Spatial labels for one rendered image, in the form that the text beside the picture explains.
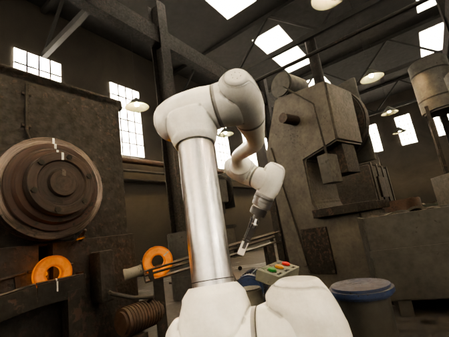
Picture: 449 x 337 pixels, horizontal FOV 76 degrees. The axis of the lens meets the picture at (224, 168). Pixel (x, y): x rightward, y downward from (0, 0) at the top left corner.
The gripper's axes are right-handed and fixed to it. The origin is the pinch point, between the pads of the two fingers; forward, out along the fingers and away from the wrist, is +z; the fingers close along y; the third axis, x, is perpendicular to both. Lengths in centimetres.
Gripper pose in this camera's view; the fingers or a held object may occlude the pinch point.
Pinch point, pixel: (242, 247)
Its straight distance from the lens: 137.0
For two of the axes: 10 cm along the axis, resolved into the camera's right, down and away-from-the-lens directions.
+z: -3.8, 9.2, 0.4
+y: -0.6, 0.2, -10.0
